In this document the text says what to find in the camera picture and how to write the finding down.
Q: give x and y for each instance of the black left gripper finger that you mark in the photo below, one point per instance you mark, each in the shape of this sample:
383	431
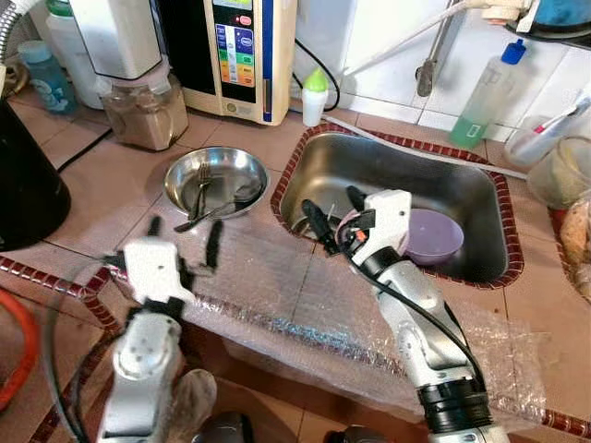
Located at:
155	227
213	245

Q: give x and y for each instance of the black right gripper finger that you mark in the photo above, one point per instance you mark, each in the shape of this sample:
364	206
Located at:
356	197
319	224

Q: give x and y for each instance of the small pink cup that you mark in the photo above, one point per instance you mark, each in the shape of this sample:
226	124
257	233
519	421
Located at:
342	221

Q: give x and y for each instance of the metal spoon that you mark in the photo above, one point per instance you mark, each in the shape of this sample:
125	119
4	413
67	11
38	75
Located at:
217	212

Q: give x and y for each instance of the metal fork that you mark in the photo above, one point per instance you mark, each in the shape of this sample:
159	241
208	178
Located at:
201	189

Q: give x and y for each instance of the purple plastic bowl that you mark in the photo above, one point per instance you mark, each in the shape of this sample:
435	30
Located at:
434	238

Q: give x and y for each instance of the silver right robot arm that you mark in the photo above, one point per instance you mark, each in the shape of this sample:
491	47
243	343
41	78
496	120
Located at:
416	323

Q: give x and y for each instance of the stainless steel sink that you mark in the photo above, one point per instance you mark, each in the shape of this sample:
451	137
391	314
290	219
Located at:
416	166

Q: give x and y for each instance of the clear bubble wrap sheet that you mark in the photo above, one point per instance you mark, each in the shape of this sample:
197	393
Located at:
305	305

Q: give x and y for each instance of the small white green-capped bottle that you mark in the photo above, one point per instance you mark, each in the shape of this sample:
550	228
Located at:
314	106

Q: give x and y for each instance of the clear jar with brown contents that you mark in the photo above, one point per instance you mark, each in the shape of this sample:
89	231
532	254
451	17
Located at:
143	120

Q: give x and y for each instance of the plastic bag of food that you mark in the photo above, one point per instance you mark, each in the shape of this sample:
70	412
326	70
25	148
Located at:
577	240

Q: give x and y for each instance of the grey cloth foot cover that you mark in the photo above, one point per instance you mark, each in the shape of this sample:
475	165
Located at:
192	406

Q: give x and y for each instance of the black round bin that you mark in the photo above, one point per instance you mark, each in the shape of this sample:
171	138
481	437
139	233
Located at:
28	185

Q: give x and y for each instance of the metal faucet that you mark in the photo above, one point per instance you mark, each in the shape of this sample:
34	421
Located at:
425	78

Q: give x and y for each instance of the round clear plastic tub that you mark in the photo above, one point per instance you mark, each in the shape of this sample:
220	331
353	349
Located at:
563	175

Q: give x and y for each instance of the blue-capped dish soap bottle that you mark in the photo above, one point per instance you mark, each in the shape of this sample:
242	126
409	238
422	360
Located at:
485	101

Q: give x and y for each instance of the black robot left foot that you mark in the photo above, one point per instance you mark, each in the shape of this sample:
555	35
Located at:
226	432

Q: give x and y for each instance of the black robot foot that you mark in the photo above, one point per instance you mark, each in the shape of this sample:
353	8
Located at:
358	436
226	432

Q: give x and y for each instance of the beige water ionizer appliance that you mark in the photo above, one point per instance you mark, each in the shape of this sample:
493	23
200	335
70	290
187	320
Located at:
268	55

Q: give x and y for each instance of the clear plastic container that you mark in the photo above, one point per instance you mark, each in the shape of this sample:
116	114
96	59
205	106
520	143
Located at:
522	148

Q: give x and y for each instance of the white toothpaste tube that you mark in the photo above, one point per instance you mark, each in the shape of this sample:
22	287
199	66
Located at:
563	120

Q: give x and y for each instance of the teal plastic bottle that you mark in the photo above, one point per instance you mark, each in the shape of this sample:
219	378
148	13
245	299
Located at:
48	88

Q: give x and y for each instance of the white water filter housing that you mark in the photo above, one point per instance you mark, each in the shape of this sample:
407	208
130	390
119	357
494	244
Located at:
115	37

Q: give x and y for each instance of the black robot right foot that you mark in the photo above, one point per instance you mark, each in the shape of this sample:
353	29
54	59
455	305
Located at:
358	436

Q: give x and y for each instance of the large white green-capped bottle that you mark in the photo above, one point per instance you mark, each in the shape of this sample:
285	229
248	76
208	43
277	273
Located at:
65	37

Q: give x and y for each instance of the white tap filter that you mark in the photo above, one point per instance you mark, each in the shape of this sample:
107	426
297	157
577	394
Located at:
506	11

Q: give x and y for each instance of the dark pan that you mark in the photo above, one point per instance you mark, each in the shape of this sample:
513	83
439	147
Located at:
563	14

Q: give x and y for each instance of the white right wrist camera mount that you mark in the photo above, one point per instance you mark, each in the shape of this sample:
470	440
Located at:
388	221

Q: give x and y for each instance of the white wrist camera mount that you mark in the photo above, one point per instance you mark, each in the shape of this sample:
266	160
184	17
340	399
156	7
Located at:
388	221
152	268

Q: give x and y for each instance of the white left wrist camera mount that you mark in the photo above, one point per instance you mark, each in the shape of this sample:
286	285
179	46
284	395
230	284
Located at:
152	268

